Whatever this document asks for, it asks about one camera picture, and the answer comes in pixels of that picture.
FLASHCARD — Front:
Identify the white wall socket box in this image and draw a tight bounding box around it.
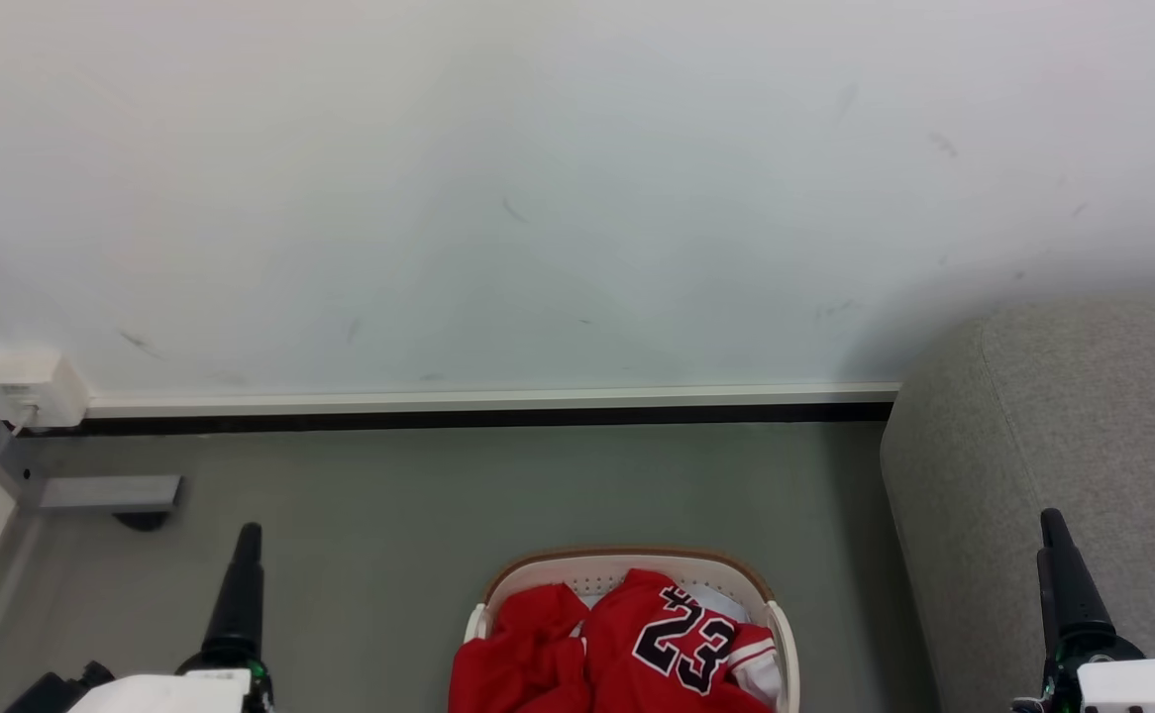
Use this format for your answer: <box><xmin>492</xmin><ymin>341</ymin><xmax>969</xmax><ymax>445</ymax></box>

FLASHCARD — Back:
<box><xmin>0</xmin><ymin>349</ymin><xmax>91</xmax><ymax>429</ymax></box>

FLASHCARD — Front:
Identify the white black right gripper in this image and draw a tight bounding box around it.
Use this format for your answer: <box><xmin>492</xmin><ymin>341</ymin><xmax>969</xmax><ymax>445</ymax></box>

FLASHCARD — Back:
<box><xmin>1011</xmin><ymin>508</ymin><xmax>1155</xmax><ymax>713</ymax></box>

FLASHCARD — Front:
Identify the white perforated laundry basket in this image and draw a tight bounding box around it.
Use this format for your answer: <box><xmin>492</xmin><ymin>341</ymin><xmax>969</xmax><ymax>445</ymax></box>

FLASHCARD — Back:
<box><xmin>464</xmin><ymin>545</ymin><xmax>800</xmax><ymax>713</ymax></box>

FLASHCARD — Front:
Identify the pale white cloth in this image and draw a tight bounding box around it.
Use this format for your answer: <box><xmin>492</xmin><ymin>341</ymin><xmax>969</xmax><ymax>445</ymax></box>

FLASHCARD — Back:
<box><xmin>577</xmin><ymin>582</ymin><xmax>749</xmax><ymax>625</ymax></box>

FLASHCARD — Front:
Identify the white and black baseboard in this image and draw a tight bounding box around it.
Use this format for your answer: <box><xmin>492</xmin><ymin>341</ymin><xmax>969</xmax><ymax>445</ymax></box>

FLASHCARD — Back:
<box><xmin>43</xmin><ymin>382</ymin><xmax>903</xmax><ymax>435</ymax></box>

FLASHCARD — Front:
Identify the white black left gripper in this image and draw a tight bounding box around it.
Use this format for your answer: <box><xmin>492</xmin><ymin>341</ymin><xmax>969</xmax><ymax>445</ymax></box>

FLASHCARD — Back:
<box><xmin>67</xmin><ymin>523</ymin><xmax>274</xmax><ymax>713</ymax></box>

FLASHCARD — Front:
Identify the red number 23 jersey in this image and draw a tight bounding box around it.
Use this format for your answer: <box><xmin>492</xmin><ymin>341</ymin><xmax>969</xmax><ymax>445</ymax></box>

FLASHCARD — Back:
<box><xmin>448</xmin><ymin>568</ymin><xmax>782</xmax><ymax>713</ymax></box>

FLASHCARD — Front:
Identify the grey fabric sofa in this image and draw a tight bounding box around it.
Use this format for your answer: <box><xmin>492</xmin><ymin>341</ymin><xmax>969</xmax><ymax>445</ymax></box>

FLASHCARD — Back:
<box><xmin>880</xmin><ymin>292</ymin><xmax>1155</xmax><ymax>713</ymax></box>

